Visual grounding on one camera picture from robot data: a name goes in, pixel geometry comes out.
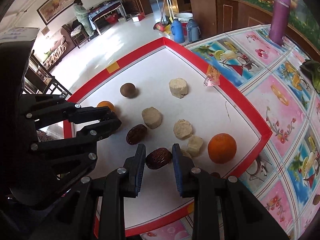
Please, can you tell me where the orange fruit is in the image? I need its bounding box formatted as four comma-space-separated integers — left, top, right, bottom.
97, 101, 116, 112
208, 133, 237, 164

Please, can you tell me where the dark red date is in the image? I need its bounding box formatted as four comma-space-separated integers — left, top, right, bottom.
145, 147, 172, 170
126, 124, 148, 145

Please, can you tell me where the brown longan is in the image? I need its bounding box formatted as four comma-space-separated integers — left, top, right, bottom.
312, 194, 320, 206
120, 83, 136, 98

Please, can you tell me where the beige cake piece square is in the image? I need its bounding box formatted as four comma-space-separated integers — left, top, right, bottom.
187, 135, 203, 157

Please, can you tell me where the beige cake piece round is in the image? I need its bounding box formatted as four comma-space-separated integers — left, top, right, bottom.
169, 78, 188, 99

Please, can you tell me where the black wooden chair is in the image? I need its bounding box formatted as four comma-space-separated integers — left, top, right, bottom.
23, 50, 72, 99

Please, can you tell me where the colourful fruit print tablecloth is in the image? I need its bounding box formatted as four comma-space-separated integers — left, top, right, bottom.
139, 24, 320, 240

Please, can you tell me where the red white tray box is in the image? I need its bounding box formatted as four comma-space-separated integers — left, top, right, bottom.
62, 36, 273, 239

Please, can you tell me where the framed landscape painting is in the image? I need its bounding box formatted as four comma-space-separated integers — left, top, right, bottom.
37, 0, 74, 25

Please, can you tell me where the person in green clothes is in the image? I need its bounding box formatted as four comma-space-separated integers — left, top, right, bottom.
73, 0, 95, 38

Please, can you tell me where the side table with cloth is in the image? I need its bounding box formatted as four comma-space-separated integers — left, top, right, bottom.
88, 0, 127, 36

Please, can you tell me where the red broom and dustpan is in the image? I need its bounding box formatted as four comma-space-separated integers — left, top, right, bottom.
153, 0, 174, 35

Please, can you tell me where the blue thermos flask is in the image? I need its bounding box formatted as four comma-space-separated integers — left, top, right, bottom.
171, 18, 185, 44

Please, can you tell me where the grey-blue thermos flask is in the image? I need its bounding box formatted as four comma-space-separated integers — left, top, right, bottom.
186, 19, 201, 43

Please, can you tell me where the green leafy vegetable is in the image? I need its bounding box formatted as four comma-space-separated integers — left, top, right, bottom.
300, 59, 320, 94

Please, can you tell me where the purple thermos bottle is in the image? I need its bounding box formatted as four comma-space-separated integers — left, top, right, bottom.
268, 0, 291, 46

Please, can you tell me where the wooden cabinet partition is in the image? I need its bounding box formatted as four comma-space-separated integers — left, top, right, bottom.
171, 0, 319, 60

